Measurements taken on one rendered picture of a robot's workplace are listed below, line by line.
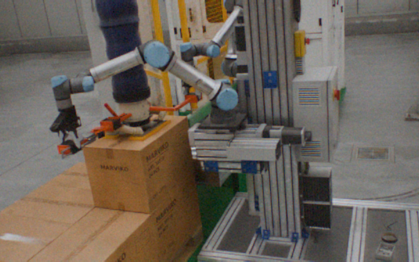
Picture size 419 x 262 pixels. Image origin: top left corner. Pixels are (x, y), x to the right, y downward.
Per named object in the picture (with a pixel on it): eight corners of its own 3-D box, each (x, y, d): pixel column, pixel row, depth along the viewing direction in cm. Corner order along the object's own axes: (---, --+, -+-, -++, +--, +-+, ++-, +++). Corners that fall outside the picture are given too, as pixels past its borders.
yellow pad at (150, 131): (157, 121, 300) (156, 114, 298) (171, 122, 296) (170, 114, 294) (129, 140, 271) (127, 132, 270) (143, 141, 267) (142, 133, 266)
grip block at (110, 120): (109, 125, 269) (107, 116, 267) (122, 126, 265) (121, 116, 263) (100, 131, 261) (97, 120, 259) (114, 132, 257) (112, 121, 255)
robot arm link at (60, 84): (66, 76, 219) (48, 79, 218) (71, 99, 223) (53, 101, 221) (68, 73, 226) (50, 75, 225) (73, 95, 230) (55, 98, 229)
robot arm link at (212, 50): (264, 1, 285) (217, 63, 278) (253, 1, 294) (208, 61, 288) (253, -13, 279) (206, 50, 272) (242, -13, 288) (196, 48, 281)
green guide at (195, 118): (240, 82, 544) (239, 74, 541) (248, 82, 540) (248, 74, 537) (179, 127, 408) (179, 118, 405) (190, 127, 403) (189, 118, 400)
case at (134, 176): (145, 166, 334) (136, 114, 321) (194, 170, 318) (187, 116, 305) (94, 206, 283) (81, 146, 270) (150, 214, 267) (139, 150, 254)
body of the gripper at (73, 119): (82, 127, 234) (77, 104, 230) (70, 133, 227) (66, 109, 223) (70, 126, 237) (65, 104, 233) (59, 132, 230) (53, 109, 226)
